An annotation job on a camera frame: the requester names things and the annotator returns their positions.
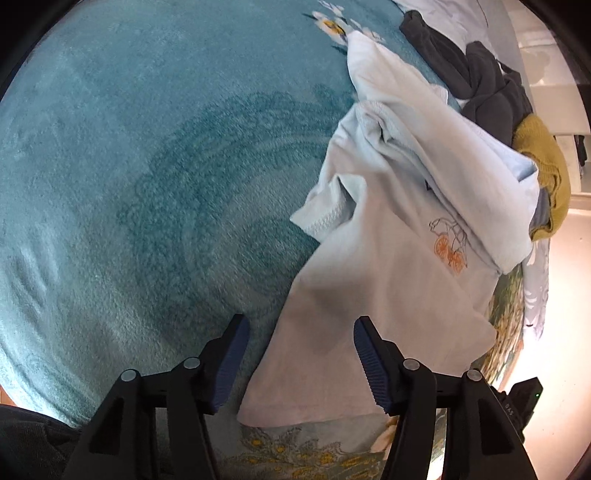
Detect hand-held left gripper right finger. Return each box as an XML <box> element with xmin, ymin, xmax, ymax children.
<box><xmin>353</xmin><ymin>315</ymin><xmax>539</xmax><ymax>480</ymax></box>

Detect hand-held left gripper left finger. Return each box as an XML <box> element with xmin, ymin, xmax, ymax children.
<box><xmin>61</xmin><ymin>314</ymin><xmax>251</xmax><ymax>480</ymax></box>

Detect light blue shirt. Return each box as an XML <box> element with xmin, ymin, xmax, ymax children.
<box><xmin>236</xmin><ymin>30</ymin><xmax>542</xmax><ymax>426</ymax></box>

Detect dark clothes pile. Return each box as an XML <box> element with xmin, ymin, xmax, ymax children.
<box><xmin>574</xmin><ymin>134</ymin><xmax>591</xmax><ymax>168</ymax></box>

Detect blue-grey floral duvet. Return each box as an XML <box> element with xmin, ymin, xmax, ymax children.
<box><xmin>394</xmin><ymin>0</ymin><xmax>551</xmax><ymax>341</ymax></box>

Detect grey cloth garment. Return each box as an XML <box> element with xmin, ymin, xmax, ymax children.
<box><xmin>529</xmin><ymin>188</ymin><xmax>553</xmax><ymax>237</ymax></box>

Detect teal floral blanket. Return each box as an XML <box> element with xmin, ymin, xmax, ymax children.
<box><xmin>0</xmin><ymin>0</ymin><xmax>525</xmax><ymax>480</ymax></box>

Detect dark cloth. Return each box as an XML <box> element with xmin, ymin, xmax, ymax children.
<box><xmin>0</xmin><ymin>403</ymin><xmax>95</xmax><ymax>480</ymax></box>

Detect mustard knitted sweater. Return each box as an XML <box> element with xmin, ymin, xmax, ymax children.
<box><xmin>512</xmin><ymin>114</ymin><xmax>573</xmax><ymax>241</ymax></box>

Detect charcoal fleece garment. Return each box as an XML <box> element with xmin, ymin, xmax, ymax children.
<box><xmin>461</xmin><ymin>41</ymin><xmax>535</xmax><ymax>145</ymax></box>

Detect dark grey sweatpants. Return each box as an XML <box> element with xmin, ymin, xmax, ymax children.
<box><xmin>399</xmin><ymin>10</ymin><xmax>472</xmax><ymax>99</ymax></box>

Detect glossy white wardrobe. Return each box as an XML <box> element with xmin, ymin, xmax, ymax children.
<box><xmin>507</xmin><ymin>0</ymin><xmax>591</xmax><ymax>139</ymax></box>

